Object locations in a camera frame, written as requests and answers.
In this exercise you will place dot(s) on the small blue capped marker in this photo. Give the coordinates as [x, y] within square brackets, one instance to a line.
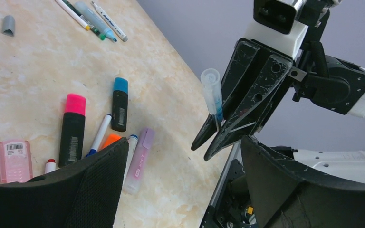
[100, 134]

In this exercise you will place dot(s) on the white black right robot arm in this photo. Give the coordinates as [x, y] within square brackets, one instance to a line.
[330, 82]

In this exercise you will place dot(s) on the grey marker cap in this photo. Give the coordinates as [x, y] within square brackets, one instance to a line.
[8, 26]

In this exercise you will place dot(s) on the pink correction tape pen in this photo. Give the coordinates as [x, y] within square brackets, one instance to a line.
[15, 161]

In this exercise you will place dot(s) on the pink capped black highlighter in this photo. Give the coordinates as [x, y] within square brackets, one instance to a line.
[72, 132]

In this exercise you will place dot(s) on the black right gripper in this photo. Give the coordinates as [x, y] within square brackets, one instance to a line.
[252, 87]

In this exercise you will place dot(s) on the light blue correction tape pen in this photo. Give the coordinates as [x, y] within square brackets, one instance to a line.
[95, 20]

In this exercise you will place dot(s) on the red capped white marker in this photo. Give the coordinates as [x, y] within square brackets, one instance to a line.
[50, 166]

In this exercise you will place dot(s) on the grey capped white marker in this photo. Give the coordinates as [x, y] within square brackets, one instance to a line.
[111, 23]

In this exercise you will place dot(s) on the green gel pen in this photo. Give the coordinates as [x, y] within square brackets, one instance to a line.
[92, 27]

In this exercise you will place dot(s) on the blue capped black highlighter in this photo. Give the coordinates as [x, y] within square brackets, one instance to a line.
[119, 105]

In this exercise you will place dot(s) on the teal gel pen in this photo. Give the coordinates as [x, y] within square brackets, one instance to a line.
[211, 82]

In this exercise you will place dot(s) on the yellow capped white pen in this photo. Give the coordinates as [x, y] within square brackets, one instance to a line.
[70, 12]

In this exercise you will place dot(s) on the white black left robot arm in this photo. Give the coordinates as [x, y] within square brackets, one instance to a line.
[327, 163]

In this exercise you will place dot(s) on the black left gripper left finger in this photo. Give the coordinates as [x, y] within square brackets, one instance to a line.
[84, 194]

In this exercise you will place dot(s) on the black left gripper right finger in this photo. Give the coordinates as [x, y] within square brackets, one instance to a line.
[289, 194]

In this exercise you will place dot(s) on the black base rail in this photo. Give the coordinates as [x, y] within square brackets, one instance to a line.
[230, 205]

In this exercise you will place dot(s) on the lilac highlighter pen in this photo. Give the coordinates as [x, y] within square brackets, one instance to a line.
[138, 163]

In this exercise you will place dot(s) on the blue capped white marker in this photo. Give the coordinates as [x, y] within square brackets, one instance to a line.
[132, 141]

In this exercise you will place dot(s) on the orange capped black highlighter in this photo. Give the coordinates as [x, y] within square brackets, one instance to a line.
[110, 140]

